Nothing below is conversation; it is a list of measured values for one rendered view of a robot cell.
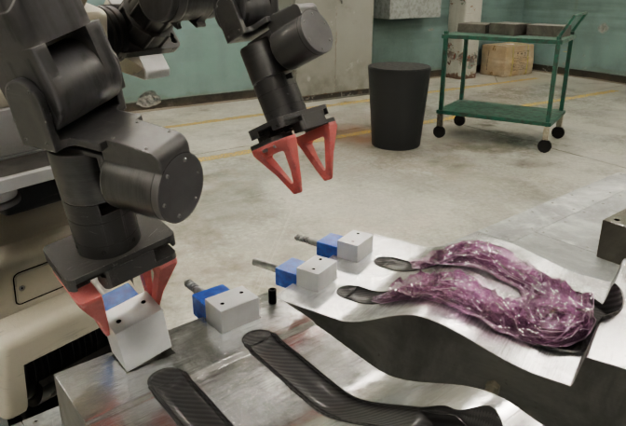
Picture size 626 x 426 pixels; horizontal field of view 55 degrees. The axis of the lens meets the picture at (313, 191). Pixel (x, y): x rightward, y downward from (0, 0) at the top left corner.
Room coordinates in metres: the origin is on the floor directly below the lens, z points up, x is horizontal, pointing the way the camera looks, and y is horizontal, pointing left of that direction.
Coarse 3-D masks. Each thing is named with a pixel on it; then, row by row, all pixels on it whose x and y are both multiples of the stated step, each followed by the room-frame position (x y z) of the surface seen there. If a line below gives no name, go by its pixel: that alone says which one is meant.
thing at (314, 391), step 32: (256, 352) 0.54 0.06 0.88; (288, 352) 0.54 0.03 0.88; (160, 384) 0.48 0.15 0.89; (192, 384) 0.48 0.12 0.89; (288, 384) 0.48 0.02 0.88; (320, 384) 0.49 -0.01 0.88; (192, 416) 0.44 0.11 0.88; (224, 416) 0.44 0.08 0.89; (352, 416) 0.44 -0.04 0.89; (384, 416) 0.42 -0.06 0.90; (416, 416) 0.40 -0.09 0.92; (448, 416) 0.38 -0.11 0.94; (480, 416) 0.37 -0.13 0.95
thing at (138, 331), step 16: (96, 288) 0.58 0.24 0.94; (128, 288) 0.56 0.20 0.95; (112, 304) 0.54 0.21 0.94; (128, 304) 0.52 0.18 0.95; (144, 304) 0.52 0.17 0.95; (112, 320) 0.50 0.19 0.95; (128, 320) 0.50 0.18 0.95; (144, 320) 0.50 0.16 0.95; (160, 320) 0.51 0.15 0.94; (112, 336) 0.49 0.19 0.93; (128, 336) 0.49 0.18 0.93; (144, 336) 0.50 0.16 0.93; (160, 336) 0.51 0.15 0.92; (128, 352) 0.49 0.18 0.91; (144, 352) 0.50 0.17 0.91; (160, 352) 0.52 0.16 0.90; (128, 368) 0.49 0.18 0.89
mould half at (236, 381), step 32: (256, 320) 0.59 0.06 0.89; (288, 320) 0.59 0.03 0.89; (192, 352) 0.53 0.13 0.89; (224, 352) 0.53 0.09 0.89; (320, 352) 0.53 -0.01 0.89; (352, 352) 0.53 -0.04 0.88; (64, 384) 0.48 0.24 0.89; (96, 384) 0.48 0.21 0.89; (128, 384) 0.48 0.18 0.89; (224, 384) 0.48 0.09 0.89; (256, 384) 0.48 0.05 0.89; (352, 384) 0.48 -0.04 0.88; (384, 384) 0.48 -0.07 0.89; (416, 384) 0.46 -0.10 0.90; (448, 384) 0.44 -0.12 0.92; (64, 416) 0.48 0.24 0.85; (96, 416) 0.43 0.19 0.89; (128, 416) 0.44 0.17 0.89; (160, 416) 0.44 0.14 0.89; (256, 416) 0.44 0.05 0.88; (288, 416) 0.44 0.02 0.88; (320, 416) 0.44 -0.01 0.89; (512, 416) 0.38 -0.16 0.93
